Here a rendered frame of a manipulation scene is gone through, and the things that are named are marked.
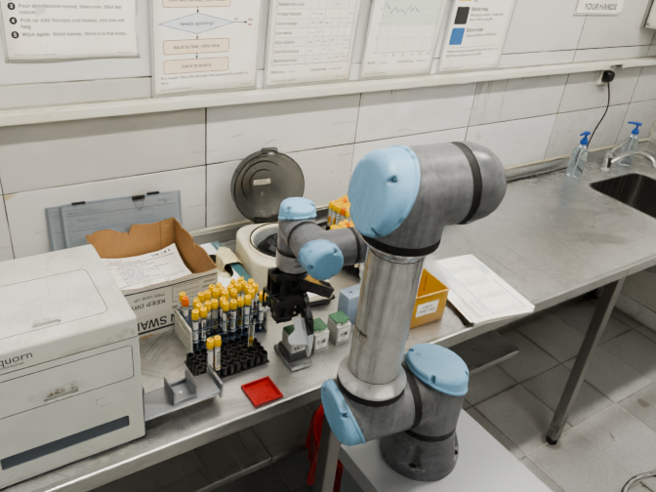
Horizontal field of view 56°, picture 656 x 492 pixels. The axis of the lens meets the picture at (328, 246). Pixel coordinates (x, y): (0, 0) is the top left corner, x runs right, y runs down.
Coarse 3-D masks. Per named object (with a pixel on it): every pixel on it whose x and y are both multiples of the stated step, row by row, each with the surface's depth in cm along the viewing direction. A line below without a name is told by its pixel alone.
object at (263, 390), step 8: (248, 384) 136; (256, 384) 137; (264, 384) 138; (272, 384) 137; (248, 392) 134; (256, 392) 135; (264, 392) 135; (272, 392) 136; (280, 392) 135; (256, 400) 133; (264, 400) 132; (272, 400) 134
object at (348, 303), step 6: (348, 288) 156; (354, 288) 157; (342, 294) 155; (348, 294) 154; (354, 294) 154; (342, 300) 155; (348, 300) 153; (354, 300) 154; (342, 306) 156; (348, 306) 154; (354, 306) 155; (348, 312) 155; (354, 312) 157; (354, 318) 158
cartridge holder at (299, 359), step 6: (276, 348) 147; (282, 348) 145; (282, 354) 145; (288, 354) 143; (294, 354) 142; (300, 354) 144; (306, 354) 145; (288, 360) 143; (294, 360) 143; (300, 360) 144; (306, 360) 144; (288, 366) 143; (294, 366) 142; (300, 366) 143; (306, 366) 144
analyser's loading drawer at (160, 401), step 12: (168, 384) 125; (180, 384) 130; (192, 384) 126; (204, 384) 130; (216, 384) 130; (144, 396) 126; (156, 396) 126; (168, 396) 126; (180, 396) 127; (192, 396) 126; (204, 396) 127; (144, 408) 123; (156, 408) 123; (168, 408) 124; (180, 408) 125
